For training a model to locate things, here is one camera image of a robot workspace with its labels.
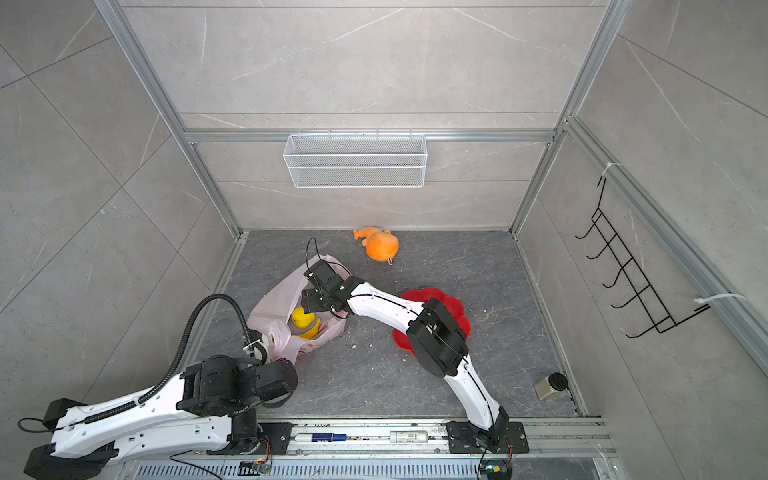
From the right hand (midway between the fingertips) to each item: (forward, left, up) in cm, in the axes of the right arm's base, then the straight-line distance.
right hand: (311, 300), depth 89 cm
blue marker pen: (-35, -8, -8) cm, 37 cm away
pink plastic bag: (-10, +6, +10) cm, 16 cm away
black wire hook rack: (-21, -78, +23) cm, 84 cm away
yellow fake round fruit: (-4, +3, -4) cm, 7 cm away
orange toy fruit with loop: (+23, -21, -2) cm, 31 cm away
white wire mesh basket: (+43, -14, +21) cm, 50 cm away
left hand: (-23, -1, +5) cm, 23 cm away
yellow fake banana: (-8, +1, -8) cm, 11 cm away
